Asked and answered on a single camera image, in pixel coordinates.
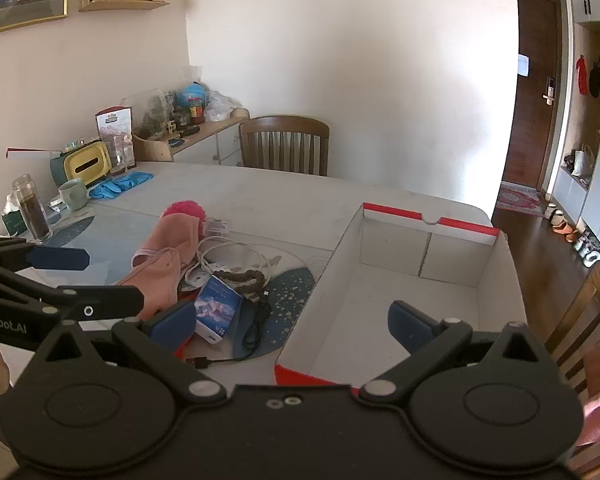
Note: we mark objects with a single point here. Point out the wooden wall shelf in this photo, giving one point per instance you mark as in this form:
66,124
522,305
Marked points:
125,5

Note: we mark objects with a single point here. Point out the blue printed carton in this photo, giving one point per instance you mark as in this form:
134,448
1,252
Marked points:
217,305

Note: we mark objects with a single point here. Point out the dark jar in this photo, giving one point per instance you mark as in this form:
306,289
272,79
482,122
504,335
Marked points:
196,110

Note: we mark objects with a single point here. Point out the blue gloves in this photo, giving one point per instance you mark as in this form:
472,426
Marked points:
115,185

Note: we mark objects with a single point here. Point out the wooden slat-back chair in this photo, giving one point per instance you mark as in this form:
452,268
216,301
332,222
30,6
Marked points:
590,295
280,127

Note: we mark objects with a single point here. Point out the blue bag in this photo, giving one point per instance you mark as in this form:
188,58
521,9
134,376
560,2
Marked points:
192,95

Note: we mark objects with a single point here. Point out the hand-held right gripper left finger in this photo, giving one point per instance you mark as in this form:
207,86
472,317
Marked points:
172,322

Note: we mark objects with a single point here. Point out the pink fruit plush toy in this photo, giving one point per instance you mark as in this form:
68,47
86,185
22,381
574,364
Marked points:
187,208

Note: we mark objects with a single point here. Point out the white plastic bag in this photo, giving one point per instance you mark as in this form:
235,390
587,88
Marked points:
222,107

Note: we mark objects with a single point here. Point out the clear plastic container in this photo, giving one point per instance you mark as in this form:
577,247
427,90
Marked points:
120,152

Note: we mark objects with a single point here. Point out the white tote bag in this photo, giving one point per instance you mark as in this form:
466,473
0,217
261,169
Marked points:
582,160

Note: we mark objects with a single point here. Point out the yellow tissue box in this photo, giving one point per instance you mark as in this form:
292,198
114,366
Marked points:
85,162

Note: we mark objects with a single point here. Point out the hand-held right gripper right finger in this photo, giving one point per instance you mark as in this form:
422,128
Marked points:
410,325

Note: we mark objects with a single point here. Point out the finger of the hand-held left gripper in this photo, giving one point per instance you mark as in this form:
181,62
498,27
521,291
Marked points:
110,300
60,258

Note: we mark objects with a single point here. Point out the white sneakers pair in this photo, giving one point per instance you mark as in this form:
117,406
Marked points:
587,255

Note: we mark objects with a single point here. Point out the red-topped carton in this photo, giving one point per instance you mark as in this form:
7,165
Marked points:
114,125

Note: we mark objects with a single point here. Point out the white red-edged cardboard box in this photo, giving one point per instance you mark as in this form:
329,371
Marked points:
380,285

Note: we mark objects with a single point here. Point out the green mug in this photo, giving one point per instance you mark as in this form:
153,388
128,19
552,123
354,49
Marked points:
72,195

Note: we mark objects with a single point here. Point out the red patterned rug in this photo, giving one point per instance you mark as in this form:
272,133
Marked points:
517,200

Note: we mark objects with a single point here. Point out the clear plastic bag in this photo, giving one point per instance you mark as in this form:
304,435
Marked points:
152,115

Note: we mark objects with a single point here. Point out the red hanging ornament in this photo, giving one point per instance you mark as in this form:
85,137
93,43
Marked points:
582,75

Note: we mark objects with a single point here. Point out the white wooden-top sideboard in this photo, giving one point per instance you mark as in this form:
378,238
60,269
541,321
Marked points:
200,147

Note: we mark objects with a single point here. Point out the glass bottle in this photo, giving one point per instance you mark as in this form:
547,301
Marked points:
32,210

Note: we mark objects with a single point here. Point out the brown wooden door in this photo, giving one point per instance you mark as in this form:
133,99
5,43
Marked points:
530,125

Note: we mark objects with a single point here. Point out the blue printed table mat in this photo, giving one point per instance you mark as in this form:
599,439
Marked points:
290,300

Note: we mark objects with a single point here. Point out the black hanging bag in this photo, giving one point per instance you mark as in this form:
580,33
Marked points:
599,75

